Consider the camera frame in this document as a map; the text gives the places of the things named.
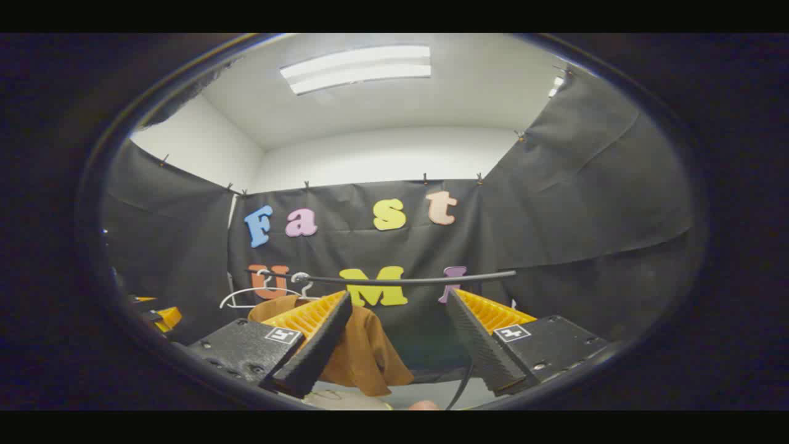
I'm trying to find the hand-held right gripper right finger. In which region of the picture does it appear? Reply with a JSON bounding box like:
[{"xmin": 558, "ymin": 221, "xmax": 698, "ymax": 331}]
[{"xmin": 445, "ymin": 287, "xmax": 612, "ymax": 397}]

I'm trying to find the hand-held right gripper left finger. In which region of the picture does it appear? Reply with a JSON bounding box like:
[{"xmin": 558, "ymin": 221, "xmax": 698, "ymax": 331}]
[{"xmin": 185, "ymin": 291, "xmax": 353, "ymax": 400}]

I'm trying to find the brown garment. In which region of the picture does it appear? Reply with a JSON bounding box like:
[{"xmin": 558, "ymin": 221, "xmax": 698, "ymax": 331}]
[{"xmin": 248, "ymin": 294, "xmax": 415, "ymax": 397}]

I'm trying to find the white plastic hanger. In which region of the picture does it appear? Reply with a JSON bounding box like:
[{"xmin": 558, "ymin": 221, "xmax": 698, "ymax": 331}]
[
  {"xmin": 292, "ymin": 272, "xmax": 321, "ymax": 302},
  {"xmin": 219, "ymin": 269, "xmax": 292, "ymax": 310}
]

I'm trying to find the black backdrop cloth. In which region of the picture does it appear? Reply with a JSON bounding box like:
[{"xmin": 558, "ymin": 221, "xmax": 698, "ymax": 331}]
[{"xmin": 102, "ymin": 62, "xmax": 700, "ymax": 383}]

